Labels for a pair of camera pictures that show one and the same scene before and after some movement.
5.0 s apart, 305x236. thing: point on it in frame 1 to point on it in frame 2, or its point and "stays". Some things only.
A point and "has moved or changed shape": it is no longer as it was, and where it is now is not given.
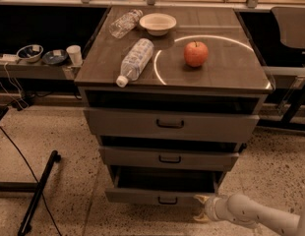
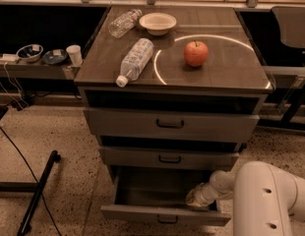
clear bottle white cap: [136, 62] stays
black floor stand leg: [26, 223] stays
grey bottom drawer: [162, 185] has moved or changed shape
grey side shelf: [35, 70] stays
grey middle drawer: [169, 157] stays
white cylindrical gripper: [212, 207] to [203, 193]
